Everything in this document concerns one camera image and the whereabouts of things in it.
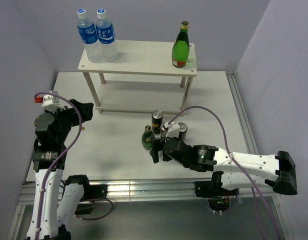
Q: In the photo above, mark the white two-tier shelf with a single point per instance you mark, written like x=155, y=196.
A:
x=142, y=80

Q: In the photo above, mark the tall green Perrier bottle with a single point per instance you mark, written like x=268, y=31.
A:
x=181, y=47

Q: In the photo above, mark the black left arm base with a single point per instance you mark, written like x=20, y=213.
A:
x=96, y=191

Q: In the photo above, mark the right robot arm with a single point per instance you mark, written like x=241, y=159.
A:
x=231, y=171

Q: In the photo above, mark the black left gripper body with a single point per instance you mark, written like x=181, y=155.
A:
x=65, y=118

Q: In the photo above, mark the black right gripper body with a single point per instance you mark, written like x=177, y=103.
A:
x=166, y=156

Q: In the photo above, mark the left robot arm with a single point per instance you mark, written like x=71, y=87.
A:
x=52, y=215

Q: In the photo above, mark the right clear water bottle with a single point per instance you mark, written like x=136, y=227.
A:
x=106, y=36

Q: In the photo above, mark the short green Perrier bottle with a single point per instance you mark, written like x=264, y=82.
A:
x=147, y=137

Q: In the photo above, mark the left clear water bottle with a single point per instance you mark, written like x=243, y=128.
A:
x=87, y=31

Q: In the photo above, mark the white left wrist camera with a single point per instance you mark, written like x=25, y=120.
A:
x=49, y=102

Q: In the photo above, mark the black yellow can rear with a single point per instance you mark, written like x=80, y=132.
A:
x=156, y=121

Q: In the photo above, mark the clear water bottle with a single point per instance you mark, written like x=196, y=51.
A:
x=87, y=31
x=106, y=36

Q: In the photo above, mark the black yellow can right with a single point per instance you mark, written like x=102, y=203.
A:
x=183, y=128

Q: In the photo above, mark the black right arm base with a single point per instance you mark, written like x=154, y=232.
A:
x=218, y=197

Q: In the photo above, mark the aluminium frame rail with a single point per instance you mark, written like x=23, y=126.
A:
x=142, y=191

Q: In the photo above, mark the black yellow can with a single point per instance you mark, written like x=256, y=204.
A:
x=156, y=121
x=183, y=128

